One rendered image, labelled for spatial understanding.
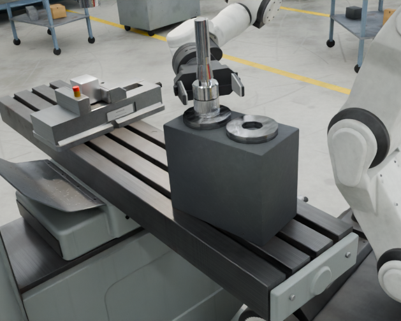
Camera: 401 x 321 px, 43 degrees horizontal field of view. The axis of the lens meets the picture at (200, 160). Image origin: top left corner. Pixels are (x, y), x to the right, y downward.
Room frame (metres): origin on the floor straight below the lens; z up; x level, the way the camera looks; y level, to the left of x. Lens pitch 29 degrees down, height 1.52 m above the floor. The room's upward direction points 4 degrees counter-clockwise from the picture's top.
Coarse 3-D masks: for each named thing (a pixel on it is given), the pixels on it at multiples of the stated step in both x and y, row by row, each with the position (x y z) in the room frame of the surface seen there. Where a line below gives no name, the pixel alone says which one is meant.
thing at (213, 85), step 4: (196, 80) 0.86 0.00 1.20; (212, 80) 0.86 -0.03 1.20; (216, 80) 0.85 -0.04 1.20; (192, 84) 0.85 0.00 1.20; (196, 84) 0.84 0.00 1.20; (200, 84) 0.84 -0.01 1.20; (208, 84) 0.84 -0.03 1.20; (212, 84) 0.84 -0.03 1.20; (216, 84) 0.84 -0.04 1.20; (196, 88) 0.83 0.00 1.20; (200, 88) 0.83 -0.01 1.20; (204, 88) 0.83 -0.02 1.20; (208, 88) 0.83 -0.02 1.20; (212, 88) 0.83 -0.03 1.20; (216, 88) 0.84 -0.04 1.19
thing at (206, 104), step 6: (216, 90) 0.84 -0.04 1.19; (198, 96) 0.83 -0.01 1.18; (204, 96) 0.83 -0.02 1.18; (210, 96) 0.83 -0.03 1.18; (216, 96) 0.83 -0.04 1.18; (198, 102) 0.83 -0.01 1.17; (204, 102) 0.83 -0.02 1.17; (210, 102) 0.83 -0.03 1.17; (216, 102) 0.83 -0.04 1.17; (198, 108) 0.83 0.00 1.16; (204, 108) 0.83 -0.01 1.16; (210, 108) 0.83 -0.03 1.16; (216, 108) 0.83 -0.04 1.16; (198, 114) 0.83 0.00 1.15; (204, 114) 0.83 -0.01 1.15; (210, 114) 0.83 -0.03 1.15; (216, 114) 0.83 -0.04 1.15
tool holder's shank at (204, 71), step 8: (200, 24) 0.84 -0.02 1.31; (200, 32) 0.84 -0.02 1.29; (208, 32) 0.85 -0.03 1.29; (200, 40) 0.84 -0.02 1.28; (208, 40) 0.84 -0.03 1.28; (200, 48) 0.84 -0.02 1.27; (208, 48) 0.84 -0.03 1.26; (200, 56) 0.84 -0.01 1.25; (208, 56) 0.84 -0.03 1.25; (200, 64) 0.84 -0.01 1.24; (208, 64) 0.84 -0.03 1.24; (200, 72) 0.84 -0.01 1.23; (208, 72) 0.84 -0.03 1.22; (200, 80) 0.84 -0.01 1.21; (208, 80) 0.84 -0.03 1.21
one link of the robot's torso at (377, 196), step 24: (336, 144) 0.97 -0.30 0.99; (360, 144) 0.93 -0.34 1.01; (336, 168) 0.96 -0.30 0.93; (360, 168) 0.93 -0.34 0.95; (384, 168) 0.98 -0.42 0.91; (360, 192) 0.94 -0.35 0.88; (384, 192) 0.93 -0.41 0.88; (360, 216) 0.97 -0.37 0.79; (384, 216) 0.93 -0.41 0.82; (384, 240) 0.92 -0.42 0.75
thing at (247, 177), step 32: (192, 128) 0.82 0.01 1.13; (224, 128) 0.81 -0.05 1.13; (256, 128) 0.80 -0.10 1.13; (288, 128) 0.79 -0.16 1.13; (192, 160) 0.80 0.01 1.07; (224, 160) 0.75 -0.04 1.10; (256, 160) 0.71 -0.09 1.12; (288, 160) 0.76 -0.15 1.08; (192, 192) 0.80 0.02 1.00; (224, 192) 0.75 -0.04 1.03; (256, 192) 0.71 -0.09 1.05; (288, 192) 0.76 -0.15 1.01; (224, 224) 0.75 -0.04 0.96; (256, 224) 0.71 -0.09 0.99
